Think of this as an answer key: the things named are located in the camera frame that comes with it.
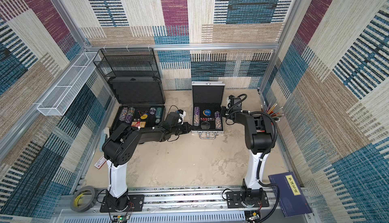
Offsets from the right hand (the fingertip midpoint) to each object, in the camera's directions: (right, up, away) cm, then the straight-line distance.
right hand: (222, 112), depth 105 cm
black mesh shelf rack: (-65, +34, -1) cm, 73 cm away
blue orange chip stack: (-67, 0, -3) cm, 67 cm away
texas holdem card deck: (-54, -7, -6) cm, 55 cm away
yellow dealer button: (-54, -3, -1) cm, 54 cm away
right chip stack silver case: (-4, -5, -6) cm, 9 cm away
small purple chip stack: (-48, +1, -1) cm, 48 cm away
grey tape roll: (-69, -42, -34) cm, 87 cm away
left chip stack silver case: (-18, -3, -4) cm, 19 cm away
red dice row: (-11, -4, -3) cm, 12 cm away
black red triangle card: (-55, 0, 0) cm, 55 cm away
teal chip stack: (-43, 0, -2) cm, 43 cm away
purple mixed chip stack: (-62, -2, -4) cm, 62 cm away
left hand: (-19, -9, -9) cm, 23 cm away
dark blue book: (+28, -40, -32) cm, 58 cm away
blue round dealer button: (-11, 0, 0) cm, 11 cm away
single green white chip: (-44, -6, -4) cm, 44 cm away
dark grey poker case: (-59, +8, -2) cm, 59 cm away
